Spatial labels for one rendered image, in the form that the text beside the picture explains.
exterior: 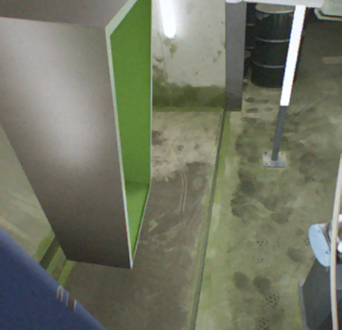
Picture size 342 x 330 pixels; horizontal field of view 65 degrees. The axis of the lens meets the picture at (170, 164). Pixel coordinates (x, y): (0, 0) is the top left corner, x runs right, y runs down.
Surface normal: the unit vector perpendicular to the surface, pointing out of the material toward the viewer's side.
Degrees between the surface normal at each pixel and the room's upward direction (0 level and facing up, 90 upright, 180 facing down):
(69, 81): 90
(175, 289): 0
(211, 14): 90
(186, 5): 90
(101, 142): 90
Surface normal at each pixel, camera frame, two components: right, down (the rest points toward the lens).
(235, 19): -0.22, 0.69
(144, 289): -0.15, -0.72
